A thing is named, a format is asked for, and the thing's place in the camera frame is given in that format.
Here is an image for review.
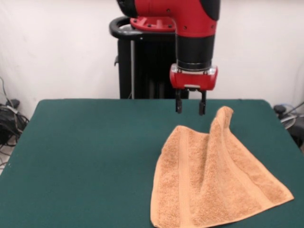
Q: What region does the orange terry towel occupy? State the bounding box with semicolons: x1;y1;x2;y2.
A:
150;106;295;228

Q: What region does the black stand base with caster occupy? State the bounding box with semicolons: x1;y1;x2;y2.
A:
273;104;304;152

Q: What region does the dark green table cloth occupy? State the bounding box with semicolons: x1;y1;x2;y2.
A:
0;99;304;228

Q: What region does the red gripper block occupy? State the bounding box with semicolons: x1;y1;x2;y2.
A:
169;66;219;116

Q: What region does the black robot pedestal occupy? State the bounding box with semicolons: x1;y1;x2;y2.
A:
109;16;190;99

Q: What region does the black floor cable tangle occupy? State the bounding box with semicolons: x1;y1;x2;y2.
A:
0;76;30;167

